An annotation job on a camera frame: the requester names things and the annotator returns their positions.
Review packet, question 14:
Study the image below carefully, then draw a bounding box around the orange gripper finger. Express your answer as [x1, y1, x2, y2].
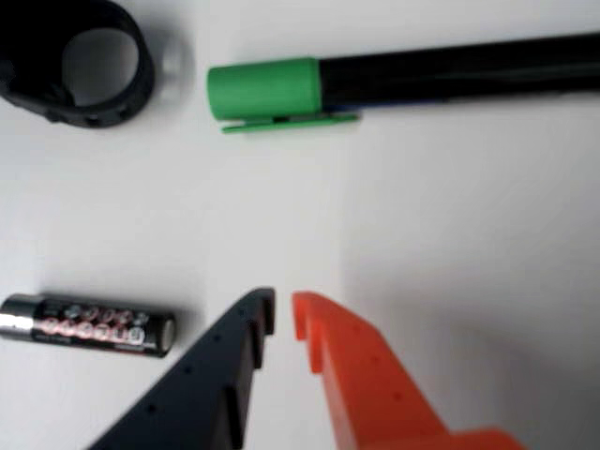
[291, 290, 527, 450]

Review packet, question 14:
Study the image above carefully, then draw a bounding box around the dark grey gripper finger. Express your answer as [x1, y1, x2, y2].
[86, 286, 277, 450]

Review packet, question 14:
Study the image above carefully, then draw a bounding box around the green capped black marker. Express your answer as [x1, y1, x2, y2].
[205, 30, 600, 136]

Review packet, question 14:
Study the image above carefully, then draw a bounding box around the black AA battery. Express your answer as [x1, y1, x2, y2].
[0, 292, 178, 360]

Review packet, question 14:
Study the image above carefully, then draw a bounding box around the black ring strap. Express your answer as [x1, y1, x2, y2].
[0, 0, 157, 130]

